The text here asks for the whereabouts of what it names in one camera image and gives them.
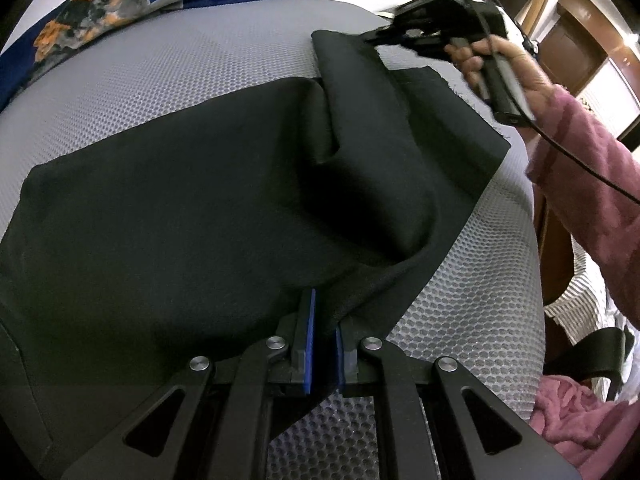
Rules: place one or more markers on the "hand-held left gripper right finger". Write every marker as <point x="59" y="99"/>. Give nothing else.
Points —
<point x="340" y="360"/>

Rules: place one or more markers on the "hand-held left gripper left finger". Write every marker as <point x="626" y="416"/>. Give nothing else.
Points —
<point x="311" y="340"/>

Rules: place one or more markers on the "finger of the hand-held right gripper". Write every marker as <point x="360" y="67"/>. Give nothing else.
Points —
<point x="382" y="36"/>

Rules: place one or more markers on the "black pants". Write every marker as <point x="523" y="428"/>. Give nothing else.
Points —
<point x="200" y="200"/>

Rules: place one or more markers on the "person's right forearm pink sleeve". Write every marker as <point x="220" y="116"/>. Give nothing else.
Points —
<point x="590" y="180"/>

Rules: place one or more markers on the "person's right hand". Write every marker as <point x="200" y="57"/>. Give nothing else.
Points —
<point x="525" y="67"/>

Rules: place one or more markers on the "brown wooden cabinet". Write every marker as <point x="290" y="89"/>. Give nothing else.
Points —
<point x="580" y="30"/>

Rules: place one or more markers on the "grey mesh mat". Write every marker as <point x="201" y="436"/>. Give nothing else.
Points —
<point x="150" y="75"/>

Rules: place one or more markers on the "pink fleece cloth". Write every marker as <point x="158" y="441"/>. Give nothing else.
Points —
<point x="580" y="420"/>

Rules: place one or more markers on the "white striped cloth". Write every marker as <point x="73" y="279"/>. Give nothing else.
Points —
<point x="580" y="285"/>

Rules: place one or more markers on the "black chair armrest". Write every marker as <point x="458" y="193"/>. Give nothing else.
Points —
<point x="595" y="355"/>

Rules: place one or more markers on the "blue printed blanket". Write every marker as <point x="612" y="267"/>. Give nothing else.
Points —
<point x="100" y="5"/>

